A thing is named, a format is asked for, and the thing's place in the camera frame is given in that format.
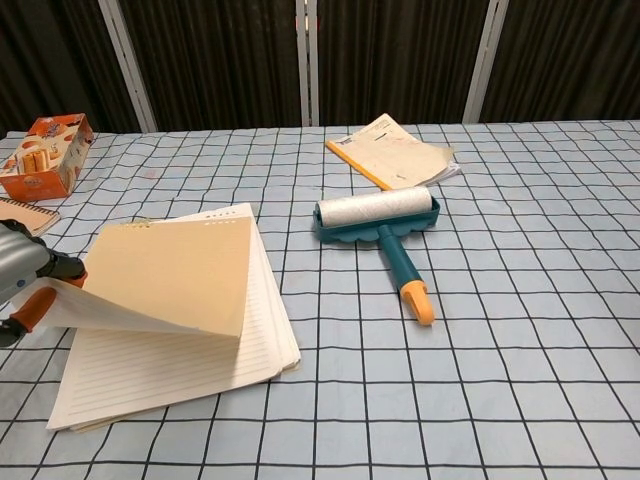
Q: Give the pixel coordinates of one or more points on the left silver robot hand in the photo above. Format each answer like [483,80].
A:
[20,265]

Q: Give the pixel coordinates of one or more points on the stack of lined paper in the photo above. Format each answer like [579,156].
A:
[175,280]

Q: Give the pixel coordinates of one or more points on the brown spiral notebook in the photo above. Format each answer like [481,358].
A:
[30,215]

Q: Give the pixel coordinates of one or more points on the orange snack box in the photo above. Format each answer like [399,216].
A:
[47,160]

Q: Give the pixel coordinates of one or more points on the teal lint roller orange tip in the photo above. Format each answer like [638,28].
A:
[375,210]

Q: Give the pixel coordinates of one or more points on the worn yellow-spine booklet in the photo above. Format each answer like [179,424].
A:
[395,155]

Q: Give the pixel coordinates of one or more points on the blue checked tablecloth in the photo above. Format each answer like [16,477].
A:
[450,375]

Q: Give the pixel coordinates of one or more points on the white partition post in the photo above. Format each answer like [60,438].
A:
[307,65]
[131,75]
[481,65]

